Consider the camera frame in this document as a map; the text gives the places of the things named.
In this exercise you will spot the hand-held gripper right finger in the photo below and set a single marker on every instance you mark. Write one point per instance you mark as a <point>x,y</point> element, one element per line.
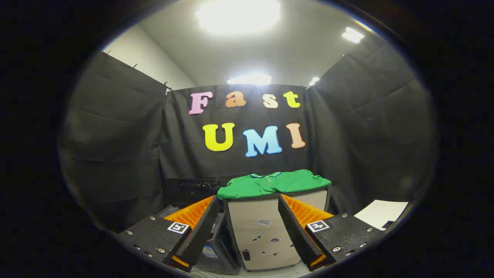
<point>295,227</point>

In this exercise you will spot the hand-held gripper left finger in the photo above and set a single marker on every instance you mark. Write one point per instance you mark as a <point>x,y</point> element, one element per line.
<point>202,227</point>

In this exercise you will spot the green polo shirt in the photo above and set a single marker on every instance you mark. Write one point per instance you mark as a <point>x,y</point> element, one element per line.
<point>270,183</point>

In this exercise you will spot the grey cabinet with dark top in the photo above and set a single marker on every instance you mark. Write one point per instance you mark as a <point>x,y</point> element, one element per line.
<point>254,216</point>

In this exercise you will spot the black backdrop cloth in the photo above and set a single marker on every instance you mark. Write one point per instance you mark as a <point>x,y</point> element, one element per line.
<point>185,154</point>

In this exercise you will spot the white paper sheet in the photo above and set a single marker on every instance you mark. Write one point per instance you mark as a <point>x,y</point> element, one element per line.
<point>380,212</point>

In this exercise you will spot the large ceiling light panel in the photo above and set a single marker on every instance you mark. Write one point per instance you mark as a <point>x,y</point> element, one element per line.
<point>237,15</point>

